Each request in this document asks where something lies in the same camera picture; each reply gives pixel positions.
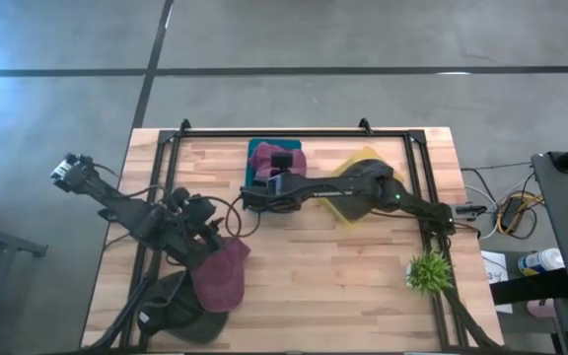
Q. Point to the dark charcoal baseball cap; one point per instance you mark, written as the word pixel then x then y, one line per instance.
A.
pixel 163 301

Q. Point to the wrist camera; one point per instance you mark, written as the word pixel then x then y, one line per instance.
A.
pixel 281 161
pixel 199 207

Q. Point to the grey cart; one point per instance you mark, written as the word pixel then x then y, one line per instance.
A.
pixel 565 207

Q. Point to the small green artificial plant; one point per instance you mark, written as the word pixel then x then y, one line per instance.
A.
pixel 429 273

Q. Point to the faded red baseball cap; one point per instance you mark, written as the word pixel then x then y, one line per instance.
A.
pixel 220 281
pixel 264 160

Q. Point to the black connector box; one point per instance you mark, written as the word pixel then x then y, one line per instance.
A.
pixel 469 211

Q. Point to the black aluminium rig frame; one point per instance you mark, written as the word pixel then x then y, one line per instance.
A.
pixel 289 133

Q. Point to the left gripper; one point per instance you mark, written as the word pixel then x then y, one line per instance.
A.
pixel 202 241

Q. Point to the pink object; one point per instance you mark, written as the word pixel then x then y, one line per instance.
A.
pixel 540 308

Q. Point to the white paper sheet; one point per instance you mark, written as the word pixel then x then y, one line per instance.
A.
pixel 493 266

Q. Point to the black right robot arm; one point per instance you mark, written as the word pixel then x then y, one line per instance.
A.
pixel 333 187

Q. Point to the black flat bar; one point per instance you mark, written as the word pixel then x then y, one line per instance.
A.
pixel 530 288

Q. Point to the black power adapter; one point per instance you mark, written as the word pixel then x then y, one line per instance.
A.
pixel 513 212

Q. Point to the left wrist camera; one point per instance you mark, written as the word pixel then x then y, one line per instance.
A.
pixel 199 207

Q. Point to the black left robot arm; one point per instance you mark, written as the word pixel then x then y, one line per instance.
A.
pixel 126 217

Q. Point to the white wipes canister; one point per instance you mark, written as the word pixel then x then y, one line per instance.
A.
pixel 543 260

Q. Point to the blue plastic bin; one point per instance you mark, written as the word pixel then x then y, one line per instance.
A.
pixel 284 142

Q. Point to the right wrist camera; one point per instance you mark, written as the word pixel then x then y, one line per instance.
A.
pixel 281 161

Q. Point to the yellow cloth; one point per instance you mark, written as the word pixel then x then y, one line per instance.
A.
pixel 358 157

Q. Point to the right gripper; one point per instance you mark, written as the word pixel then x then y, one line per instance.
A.
pixel 286 190

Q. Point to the olive grey baseball cap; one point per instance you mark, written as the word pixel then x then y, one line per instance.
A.
pixel 205 328
pixel 355 209

